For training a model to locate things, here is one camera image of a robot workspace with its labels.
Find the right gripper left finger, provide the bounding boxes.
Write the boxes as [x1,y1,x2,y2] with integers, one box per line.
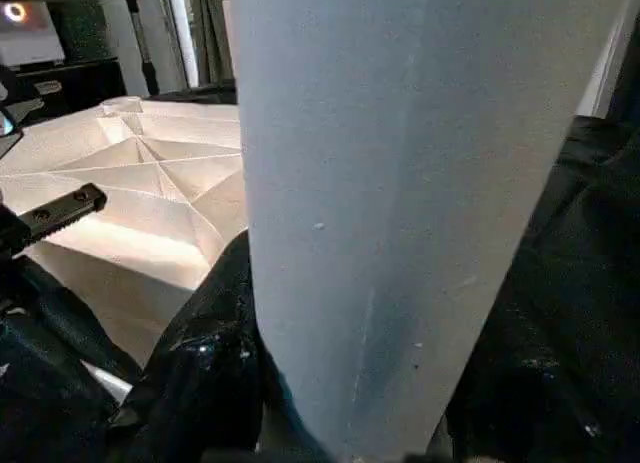
[107,230,281,463]

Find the white box with ring light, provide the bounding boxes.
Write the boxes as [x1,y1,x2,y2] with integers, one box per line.
[0,0,67,67]

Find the black glossy mat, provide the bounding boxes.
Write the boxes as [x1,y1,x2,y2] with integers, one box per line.
[0,77,640,463]

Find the black metal rack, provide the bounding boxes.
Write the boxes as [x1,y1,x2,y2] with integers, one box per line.
[0,0,161,114]

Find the white plastic table top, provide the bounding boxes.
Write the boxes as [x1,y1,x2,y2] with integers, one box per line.
[0,95,250,402]

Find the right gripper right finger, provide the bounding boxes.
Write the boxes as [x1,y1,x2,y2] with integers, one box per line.
[434,282,624,463]

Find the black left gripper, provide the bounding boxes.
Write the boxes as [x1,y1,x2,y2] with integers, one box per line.
[0,182,107,269]

